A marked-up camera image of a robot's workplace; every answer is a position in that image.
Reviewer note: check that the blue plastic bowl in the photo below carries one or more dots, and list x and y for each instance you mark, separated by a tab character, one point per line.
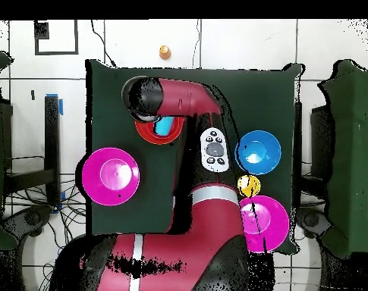
258	145

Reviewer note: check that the large orange plastic bowl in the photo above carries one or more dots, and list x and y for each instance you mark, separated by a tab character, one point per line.
141	133

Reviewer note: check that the orange plastic cup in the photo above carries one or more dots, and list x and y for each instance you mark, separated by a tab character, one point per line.
165	53

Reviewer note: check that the black metal stand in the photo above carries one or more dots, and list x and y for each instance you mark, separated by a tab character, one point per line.
51	136
298	151

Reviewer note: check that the dark green tablecloth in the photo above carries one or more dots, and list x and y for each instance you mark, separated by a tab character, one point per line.
262	91

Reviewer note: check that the grey office chair base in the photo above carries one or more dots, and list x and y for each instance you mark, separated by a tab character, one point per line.
32	218
311	221

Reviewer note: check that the blue plastic cup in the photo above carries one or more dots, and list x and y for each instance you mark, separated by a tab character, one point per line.
164	125

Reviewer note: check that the yellow plastic cup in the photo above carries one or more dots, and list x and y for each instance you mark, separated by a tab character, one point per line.
250	186

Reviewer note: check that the black square floor frame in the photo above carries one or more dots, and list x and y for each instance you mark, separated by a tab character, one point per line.
41	30

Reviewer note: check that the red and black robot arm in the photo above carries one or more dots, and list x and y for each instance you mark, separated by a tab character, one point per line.
189	97

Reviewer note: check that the large pink plastic bowl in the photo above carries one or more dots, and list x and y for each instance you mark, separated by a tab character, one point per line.
110	175
271	224

